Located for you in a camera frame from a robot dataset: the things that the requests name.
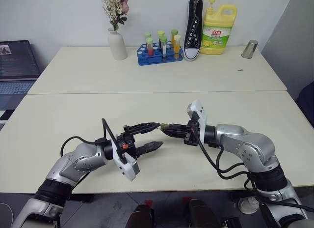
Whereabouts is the yellow detergent pump bottle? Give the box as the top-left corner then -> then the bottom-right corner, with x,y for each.
199,0 -> 238,55

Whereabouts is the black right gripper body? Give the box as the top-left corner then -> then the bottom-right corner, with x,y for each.
183,118 -> 201,146

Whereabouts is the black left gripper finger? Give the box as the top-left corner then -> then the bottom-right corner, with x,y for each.
135,140 -> 164,156
127,121 -> 160,136

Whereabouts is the test tube with orange liquid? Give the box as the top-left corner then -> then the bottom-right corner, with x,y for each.
172,34 -> 182,60

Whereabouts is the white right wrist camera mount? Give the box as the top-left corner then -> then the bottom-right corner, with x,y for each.
185,99 -> 209,143

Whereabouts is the open laptop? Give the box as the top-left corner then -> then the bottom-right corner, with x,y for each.
0,40 -> 41,111

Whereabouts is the green capped yellow liquid tube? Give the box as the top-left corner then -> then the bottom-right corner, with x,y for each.
170,29 -> 179,46

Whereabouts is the metal cup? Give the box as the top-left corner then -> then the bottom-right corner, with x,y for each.
241,39 -> 259,59

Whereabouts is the blue test tube rack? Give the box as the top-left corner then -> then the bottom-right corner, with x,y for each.
136,42 -> 184,66

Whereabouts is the test tube with red liquid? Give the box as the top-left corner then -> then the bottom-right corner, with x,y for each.
145,37 -> 155,57

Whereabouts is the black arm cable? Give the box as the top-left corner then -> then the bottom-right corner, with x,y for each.
60,117 -> 129,165
195,136 -> 314,214

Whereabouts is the test tube with white label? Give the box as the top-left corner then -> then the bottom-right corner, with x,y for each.
159,36 -> 168,60

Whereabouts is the white ceramic vase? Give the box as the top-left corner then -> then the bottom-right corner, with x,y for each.
107,28 -> 128,61

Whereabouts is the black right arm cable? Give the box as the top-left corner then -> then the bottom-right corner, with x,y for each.
195,136 -> 314,214

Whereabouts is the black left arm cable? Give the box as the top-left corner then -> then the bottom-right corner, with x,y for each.
60,117 -> 129,165

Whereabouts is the dark blue chair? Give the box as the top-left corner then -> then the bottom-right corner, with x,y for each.
295,80 -> 314,128

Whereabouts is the dark rounded shape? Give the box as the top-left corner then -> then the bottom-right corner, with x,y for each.
187,199 -> 217,228
127,203 -> 157,228

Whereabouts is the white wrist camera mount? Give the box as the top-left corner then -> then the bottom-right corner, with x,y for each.
111,137 -> 141,182
185,99 -> 209,143

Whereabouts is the white thin cable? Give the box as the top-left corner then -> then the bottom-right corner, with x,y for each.
0,201 -> 13,224

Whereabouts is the dried flower bouquet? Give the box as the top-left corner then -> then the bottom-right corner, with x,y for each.
99,0 -> 130,31

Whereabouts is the black canvas sneaker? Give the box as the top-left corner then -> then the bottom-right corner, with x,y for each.
183,0 -> 205,62

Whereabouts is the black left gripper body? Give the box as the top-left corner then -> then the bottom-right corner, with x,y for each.
116,125 -> 138,162

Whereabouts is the white round floor fitting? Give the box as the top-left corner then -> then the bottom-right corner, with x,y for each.
238,197 -> 260,213

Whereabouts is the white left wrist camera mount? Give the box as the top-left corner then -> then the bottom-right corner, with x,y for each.
111,137 -> 141,182

